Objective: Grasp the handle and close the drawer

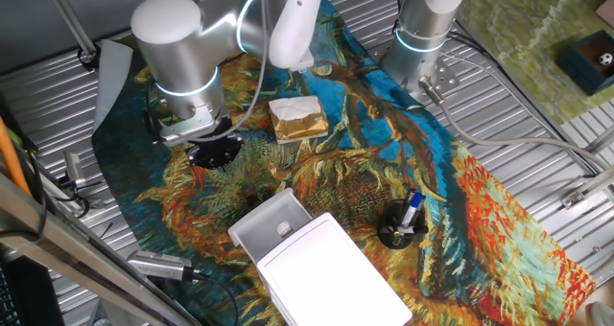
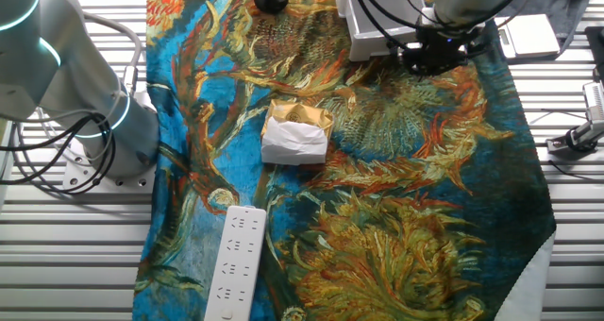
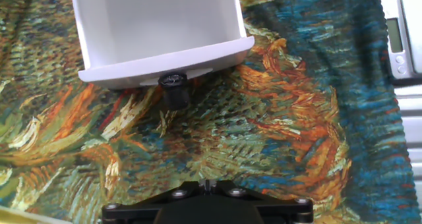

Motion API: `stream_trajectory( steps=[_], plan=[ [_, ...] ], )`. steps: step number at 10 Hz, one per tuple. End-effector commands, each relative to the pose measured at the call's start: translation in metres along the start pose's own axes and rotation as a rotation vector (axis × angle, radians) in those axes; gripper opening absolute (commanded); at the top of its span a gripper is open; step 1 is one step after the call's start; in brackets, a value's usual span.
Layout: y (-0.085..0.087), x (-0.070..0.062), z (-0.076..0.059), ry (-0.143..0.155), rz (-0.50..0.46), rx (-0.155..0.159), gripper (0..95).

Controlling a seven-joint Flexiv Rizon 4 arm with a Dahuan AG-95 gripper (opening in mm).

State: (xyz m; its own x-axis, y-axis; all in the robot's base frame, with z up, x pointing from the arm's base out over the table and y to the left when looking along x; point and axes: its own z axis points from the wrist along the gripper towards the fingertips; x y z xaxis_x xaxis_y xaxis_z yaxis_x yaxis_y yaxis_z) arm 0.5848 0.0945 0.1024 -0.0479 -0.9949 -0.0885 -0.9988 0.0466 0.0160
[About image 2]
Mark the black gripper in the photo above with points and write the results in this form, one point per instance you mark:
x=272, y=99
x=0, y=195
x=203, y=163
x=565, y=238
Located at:
x=441, y=47

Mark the white drawer with knob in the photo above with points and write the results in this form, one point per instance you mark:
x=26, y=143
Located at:
x=377, y=45

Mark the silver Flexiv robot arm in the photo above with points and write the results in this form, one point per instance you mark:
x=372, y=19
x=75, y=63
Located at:
x=71, y=89

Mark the white digital scale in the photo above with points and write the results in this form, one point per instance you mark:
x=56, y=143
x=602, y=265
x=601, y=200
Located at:
x=531, y=35

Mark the dark grey cloth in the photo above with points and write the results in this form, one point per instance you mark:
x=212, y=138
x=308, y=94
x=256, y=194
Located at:
x=561, y=2

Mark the sunflower painting cloth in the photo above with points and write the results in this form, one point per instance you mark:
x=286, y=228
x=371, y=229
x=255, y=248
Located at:
x=377, y=193

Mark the gold and white tissue pack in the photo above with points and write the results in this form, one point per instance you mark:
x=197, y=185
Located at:
x=295, y=141

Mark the white power strip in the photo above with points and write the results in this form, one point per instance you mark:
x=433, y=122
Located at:
x=236, y=264

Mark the black mount block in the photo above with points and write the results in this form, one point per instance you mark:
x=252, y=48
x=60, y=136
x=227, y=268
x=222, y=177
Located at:
x=595, y=52

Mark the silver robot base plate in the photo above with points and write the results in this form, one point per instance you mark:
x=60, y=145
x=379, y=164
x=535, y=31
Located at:
x=132, y=181

